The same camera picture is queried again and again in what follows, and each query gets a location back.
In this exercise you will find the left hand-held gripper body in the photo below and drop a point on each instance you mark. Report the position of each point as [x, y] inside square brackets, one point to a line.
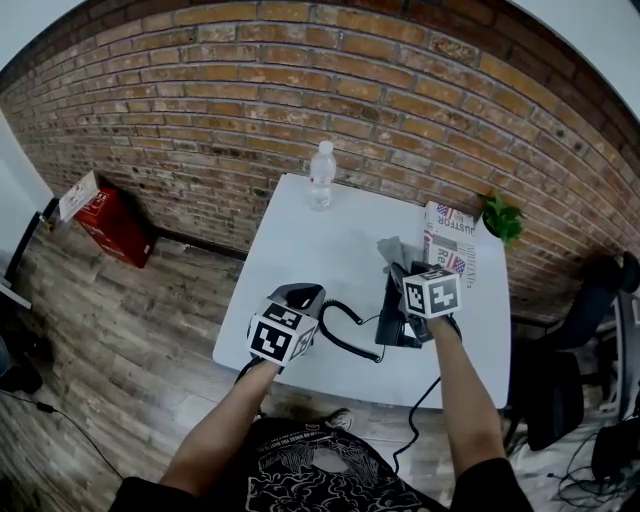
[277, 340]

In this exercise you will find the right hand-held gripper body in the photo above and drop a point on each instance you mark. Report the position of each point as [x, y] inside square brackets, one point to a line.
[432, 295]

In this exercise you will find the grey knitted cloth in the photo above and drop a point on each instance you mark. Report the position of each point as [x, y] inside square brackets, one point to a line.
[400, 250]

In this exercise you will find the person's left forearm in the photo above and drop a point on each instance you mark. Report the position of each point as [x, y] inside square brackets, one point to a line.
[225, 425]

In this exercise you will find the person's right forearm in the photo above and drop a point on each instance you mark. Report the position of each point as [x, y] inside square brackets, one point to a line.
[470, 400]

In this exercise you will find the folded newspaper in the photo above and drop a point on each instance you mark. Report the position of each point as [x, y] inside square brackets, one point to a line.
[450, 240]

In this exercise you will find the small green potted plant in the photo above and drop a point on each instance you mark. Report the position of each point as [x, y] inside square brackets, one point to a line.
[502, 220]

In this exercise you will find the person's right shoe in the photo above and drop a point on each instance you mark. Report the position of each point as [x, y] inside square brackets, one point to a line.
[340, 419]

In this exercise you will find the clear plastic water bottle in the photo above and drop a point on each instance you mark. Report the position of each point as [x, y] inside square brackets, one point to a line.
[321, 180]

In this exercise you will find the person's black printed shirt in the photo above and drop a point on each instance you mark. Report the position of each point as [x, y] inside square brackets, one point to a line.
[325, 475]

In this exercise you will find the black office chair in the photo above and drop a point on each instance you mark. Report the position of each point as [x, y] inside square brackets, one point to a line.
[565, 360]

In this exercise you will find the red box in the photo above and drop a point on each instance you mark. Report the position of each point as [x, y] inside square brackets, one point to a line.
[117, 230]

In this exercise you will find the dark-topped desk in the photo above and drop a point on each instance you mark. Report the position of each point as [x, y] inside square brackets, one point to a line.
[631, 340]

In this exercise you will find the white card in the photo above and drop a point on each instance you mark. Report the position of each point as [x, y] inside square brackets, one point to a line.
[79, 197]

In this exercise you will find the black swivel chair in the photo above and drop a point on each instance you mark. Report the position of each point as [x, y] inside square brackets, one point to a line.
[17, 365]

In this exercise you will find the white side desk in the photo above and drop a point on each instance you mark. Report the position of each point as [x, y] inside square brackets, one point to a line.
[20, 210]

